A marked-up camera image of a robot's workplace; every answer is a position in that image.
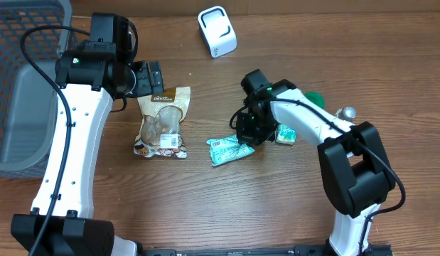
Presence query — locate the Kleenex tissue pocket pack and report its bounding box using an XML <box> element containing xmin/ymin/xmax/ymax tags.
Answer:
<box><xmin>275</xmin><ymin>124</ymin><xmax>296</xmax><ymax>145</ymax></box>

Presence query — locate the brown Pantree snack pouch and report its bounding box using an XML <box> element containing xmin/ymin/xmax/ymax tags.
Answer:
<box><xmin>134</xmin><ymin>87</ymin><xmax>191</xmax><ymax>159</ymax></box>

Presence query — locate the mint green wipes pack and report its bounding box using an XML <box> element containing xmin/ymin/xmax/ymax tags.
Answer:
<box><xmin>206</xmin><ymin>134</ymin><xmax>254</xmax><ymax>166</ymax></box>

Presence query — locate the green lid jar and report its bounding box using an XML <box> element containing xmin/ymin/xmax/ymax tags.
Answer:
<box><xmin>304</xmin><ymin>92</ymin><xmax>326</xmax><ymax>109</ymax></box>

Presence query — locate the yellow oil bottle silver cap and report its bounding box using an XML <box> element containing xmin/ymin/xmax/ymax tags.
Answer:
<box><xmin>336</xmin><ymin>106</ymin><xmax>357</xmax><ymax>122</ymax></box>

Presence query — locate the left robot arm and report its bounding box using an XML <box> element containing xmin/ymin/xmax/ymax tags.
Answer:
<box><xmin>11</xmin><ymin>13</ymin><xmax>164</xmax><ymax>255</ymax></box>

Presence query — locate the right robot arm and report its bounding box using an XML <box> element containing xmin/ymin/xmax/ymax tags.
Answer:
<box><xmin>230</xmin><ymin>70</ymin><xmax>401</xmax><ymax>255</ymax></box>

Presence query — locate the white barcode scanner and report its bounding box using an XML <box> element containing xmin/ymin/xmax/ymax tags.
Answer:
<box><xmin>198</xmin><ymin>6</ymin><xmax>237</xmax><ymax>58</ymax></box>

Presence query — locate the grey plastic mesh basket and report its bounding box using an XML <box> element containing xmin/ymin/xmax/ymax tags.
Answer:
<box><xmin>0</xmin><ymin>0</ymin><xmax>72</xmax><ymax>178</ymax></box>

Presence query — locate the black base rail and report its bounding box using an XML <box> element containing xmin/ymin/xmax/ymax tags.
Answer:
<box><xmin>141</xmin><ymin>243</ymin><xmax>394</xmax><ymax>256</ymax></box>

